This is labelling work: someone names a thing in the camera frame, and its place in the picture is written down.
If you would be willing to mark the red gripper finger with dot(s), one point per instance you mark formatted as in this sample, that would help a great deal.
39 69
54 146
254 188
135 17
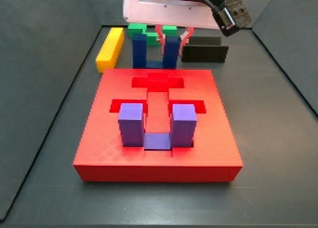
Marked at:
185 37
161 37

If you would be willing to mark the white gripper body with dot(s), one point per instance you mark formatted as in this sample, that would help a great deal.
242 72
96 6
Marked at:
186 13

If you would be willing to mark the dark blue U-shaped block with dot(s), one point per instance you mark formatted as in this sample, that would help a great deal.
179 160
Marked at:
170 55

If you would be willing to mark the red slotted board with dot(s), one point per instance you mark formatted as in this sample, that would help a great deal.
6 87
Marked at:
104 160

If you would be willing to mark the green stepped block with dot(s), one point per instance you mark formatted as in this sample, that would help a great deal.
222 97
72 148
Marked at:
141 28

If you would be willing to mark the black block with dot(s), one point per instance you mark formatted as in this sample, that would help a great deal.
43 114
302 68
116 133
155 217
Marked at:
205 49

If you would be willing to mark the yellow long bar block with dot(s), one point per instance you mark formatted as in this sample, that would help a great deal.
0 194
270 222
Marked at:
110 49

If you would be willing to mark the purple U-shaped block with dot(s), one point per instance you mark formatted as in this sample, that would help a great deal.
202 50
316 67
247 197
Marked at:
157 141

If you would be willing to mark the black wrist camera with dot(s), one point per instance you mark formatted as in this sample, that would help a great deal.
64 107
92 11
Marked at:
231 16

